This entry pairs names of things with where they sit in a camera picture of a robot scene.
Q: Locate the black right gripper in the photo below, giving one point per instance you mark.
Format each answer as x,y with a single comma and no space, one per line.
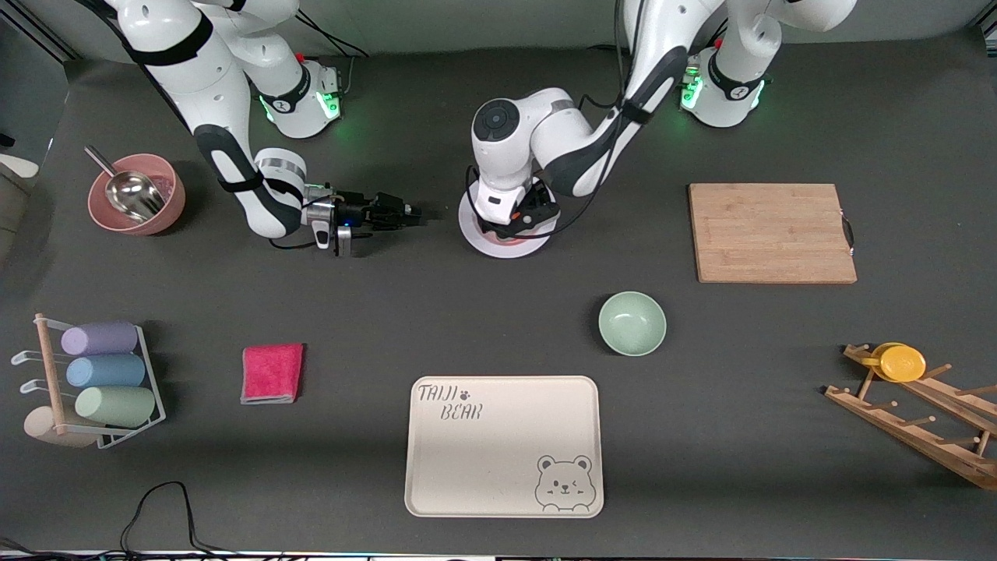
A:
360,212

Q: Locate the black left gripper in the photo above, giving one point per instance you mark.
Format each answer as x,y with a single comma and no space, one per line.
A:
539,212

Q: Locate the white round plate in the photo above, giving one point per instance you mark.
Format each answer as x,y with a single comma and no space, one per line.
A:
506,248

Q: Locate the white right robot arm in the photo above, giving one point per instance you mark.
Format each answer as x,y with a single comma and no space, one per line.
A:
195,78

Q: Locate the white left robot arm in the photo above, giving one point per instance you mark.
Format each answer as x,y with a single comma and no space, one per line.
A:
561,125

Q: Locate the dark grey table mat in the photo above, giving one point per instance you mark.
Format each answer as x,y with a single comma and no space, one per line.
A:
389,312

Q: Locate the pale green bowl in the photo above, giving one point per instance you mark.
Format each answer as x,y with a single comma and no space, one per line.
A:
632,323

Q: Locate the pink folded cloth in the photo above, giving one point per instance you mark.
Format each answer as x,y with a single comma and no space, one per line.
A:
273,372

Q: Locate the pink bowl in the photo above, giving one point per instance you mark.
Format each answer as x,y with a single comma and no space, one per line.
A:
173,202

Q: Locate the wooden cutting board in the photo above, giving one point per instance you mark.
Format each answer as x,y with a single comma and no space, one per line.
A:
763,234

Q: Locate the beige bear print tray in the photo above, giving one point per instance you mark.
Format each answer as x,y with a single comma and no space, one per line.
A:
498,452

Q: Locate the metal scoop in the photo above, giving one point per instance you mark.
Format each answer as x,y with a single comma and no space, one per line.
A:
131,191

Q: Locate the purple cup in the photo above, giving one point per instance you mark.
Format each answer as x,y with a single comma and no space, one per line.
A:
100,338

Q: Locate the blue cup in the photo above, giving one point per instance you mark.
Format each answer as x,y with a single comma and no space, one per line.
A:
105,371

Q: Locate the green cup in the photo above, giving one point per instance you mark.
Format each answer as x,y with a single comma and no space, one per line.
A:
117,405

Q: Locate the wooden rack dowel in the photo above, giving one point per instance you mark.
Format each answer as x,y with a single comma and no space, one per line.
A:
48,358

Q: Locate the beige background object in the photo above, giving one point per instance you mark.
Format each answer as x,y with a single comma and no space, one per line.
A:
17,166

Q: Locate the yellow cup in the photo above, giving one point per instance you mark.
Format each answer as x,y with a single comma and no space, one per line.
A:
902,364

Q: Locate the beige cup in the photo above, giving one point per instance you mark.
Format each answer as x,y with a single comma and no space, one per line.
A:
39,425

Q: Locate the wooden peg rack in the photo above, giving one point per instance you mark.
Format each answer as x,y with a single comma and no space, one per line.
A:
896,425

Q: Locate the black frame bar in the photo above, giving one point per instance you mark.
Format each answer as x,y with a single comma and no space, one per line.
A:
51,35

